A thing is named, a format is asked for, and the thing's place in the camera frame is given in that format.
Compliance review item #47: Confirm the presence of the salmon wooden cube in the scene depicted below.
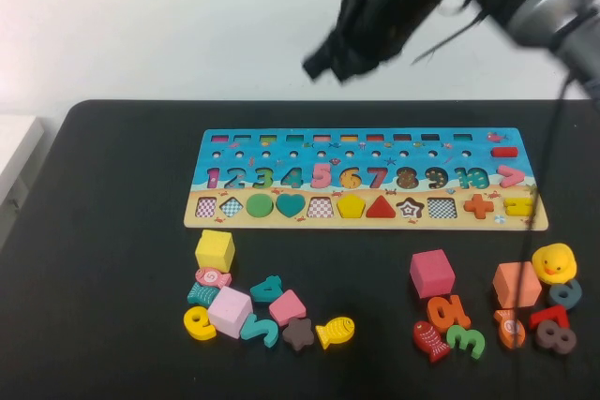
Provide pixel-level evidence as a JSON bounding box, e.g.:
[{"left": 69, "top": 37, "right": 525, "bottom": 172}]
[{"left": 491, "top": 260, "right": 543, "bottom": 310}]

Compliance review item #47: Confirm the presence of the teal heart block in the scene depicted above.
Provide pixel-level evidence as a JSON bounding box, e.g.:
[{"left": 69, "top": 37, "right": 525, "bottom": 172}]
[{"left": 275, "top": 192, "right": 306, "bottom": 218}]

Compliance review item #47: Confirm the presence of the yellow pentagon block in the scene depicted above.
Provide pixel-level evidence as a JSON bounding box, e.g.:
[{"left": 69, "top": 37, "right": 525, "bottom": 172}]
[{"left": 337, "top": 193, "right": 369, "bottom": 220}]

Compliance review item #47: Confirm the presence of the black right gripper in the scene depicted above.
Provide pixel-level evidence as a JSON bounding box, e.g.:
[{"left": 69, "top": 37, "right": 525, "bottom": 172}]
[{"left": 301, "top": 0, "right": 466, "bottom": 86}]

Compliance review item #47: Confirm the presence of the blue wooden number puzzle board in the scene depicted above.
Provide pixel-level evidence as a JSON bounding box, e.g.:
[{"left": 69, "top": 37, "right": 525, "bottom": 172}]
[{"left": 181, "top": 126, "right": 548, "bottom": 232}]

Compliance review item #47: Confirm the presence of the teal curved number piece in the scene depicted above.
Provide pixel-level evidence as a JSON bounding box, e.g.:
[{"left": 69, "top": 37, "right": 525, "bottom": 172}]
[{"left": 240, "top": 313, "right": 280, "bottom": 348}]

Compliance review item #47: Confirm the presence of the teal number four piece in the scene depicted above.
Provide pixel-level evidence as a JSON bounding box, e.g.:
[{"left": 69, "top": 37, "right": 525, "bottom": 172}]
[{"left": 249, "top": 274, "right": 283, "bottom": 304}]

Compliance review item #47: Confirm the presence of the yellow wooden fish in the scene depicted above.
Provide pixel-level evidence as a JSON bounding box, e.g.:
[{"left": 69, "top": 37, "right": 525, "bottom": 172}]
[{"left": 315, "top": 316, "right": 356, "bottom": 350}]

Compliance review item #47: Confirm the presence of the teal wooden fish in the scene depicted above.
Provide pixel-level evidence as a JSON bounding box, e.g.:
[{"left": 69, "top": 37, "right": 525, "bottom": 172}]
[{"left": 187, "top": 281, "right": 221, "bottom": 308}]

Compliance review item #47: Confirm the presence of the pink wooden fish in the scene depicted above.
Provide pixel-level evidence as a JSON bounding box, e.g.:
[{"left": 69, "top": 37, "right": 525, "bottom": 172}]
[{"left": 195, "top": 266, "right": 233, "bottom": 288}]

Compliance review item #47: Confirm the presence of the yellow equals sign piece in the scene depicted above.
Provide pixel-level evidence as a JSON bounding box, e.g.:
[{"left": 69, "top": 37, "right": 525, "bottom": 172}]
[{"left": 502, "top": 196, "right": 535, "bottom": 218}]

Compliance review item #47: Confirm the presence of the grey-blue number piece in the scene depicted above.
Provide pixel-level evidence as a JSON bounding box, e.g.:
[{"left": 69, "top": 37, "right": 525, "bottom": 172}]
[{"left": 547, "top": 277, "right": 583, "bottom": 310}]

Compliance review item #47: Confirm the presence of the green circle block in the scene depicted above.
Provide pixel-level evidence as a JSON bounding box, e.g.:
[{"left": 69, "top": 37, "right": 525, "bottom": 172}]
[{"left": 245, "top": 192, "right": 274, "bottom": 219}]

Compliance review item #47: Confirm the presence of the orange number ten piece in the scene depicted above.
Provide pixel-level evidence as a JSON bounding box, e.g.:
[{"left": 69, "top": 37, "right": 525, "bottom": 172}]
[{"left": 426, "top": 294, "right": 472, "bottom": 333}]

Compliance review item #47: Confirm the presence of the red number seven piece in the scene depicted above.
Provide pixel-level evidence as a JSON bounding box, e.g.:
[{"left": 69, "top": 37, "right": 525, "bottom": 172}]
[{"left": 529, "top": 304, "right": 570, "bottom": 332}]

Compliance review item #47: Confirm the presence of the brown number eight piece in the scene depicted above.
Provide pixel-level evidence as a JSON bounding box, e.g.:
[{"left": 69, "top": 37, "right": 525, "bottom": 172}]
[{"left": 535, "top": 319, "right": 577, "bottom": 355}]

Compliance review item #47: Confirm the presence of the orange plus sign piece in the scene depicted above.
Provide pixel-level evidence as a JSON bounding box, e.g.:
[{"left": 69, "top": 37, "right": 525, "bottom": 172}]
[{"left": 462, "top": 192, "right": 494, "bottom": 221}]

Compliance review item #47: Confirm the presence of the magenta wooden cube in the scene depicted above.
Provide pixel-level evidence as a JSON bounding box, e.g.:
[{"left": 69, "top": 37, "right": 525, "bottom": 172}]
[{"left": 409, "top": 248, "right": 457, "bottom": 300}]

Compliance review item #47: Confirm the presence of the pink greater-than sign piece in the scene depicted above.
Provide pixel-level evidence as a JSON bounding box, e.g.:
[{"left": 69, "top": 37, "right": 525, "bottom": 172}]
[{"left": 496, "top": 164, "right": 525, "bottom": 188}]

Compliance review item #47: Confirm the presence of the pink number five piece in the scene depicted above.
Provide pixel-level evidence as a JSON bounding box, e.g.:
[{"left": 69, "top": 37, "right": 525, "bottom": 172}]
[{"left": 310, "top": 162, "right": 333, "bottom": 188}]

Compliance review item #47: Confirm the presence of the pink trapezoid block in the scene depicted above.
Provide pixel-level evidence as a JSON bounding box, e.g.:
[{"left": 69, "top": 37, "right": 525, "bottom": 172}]
[{"left": 268, "top": 289, "right": 308, "bottom": 327}]

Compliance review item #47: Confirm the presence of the light pink wooden cube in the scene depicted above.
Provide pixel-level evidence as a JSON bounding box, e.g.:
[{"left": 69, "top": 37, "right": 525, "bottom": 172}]
[{"left": 207, "top": 285, "right": 255, "bottom": 339}]

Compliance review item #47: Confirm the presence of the yellow wooden cube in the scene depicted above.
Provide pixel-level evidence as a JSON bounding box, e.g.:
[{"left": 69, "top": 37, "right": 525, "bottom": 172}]
[{"left": 195, "top": 229, "right": 236, "bottom": 274}]

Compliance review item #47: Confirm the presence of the yellow number nine piece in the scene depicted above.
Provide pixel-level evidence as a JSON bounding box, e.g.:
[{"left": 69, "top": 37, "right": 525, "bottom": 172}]
[{"left": 183, "top": 304, "right": 218, "bottom": 341}]

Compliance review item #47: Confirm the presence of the black looped wrist cable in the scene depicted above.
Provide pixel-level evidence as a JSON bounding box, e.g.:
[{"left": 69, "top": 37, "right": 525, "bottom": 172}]
[{"left": 411, "top": 0, "right": 491, "bottom": 67}]

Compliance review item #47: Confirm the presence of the brown star block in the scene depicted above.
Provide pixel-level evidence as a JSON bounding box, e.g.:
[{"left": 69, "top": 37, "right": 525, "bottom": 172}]
[{"left": 282, "top": 316, "right": 314, "bottom": 352}]

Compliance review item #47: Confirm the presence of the red wooden fish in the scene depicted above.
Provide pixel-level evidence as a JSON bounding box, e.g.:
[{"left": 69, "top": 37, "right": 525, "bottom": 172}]
[{"left": 412, "top": 319, "right": 451, "bottom": 363}]

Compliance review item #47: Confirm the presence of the red triangle block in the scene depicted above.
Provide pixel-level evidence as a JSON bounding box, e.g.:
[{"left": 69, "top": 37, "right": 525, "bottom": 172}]
[{"left": 364, "top": 194, "right": 395, "bottom": 219}]

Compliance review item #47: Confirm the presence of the orange wooden fish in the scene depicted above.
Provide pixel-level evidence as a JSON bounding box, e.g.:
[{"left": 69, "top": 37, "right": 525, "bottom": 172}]
[{"left": 492, "top": 308, "right": 527, "bottom": 350}]

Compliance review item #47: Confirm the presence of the yellow rubber duck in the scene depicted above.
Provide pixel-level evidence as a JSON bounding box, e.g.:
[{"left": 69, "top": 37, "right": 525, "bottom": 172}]
[{"left": 531, "top": 243, "right": 578, "bottom": 287}]

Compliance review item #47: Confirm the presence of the green number three piece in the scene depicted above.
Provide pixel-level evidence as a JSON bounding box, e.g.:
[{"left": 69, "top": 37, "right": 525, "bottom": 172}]
[{"left": 445, "top": 323, "right": 487, "bottom": 360}]

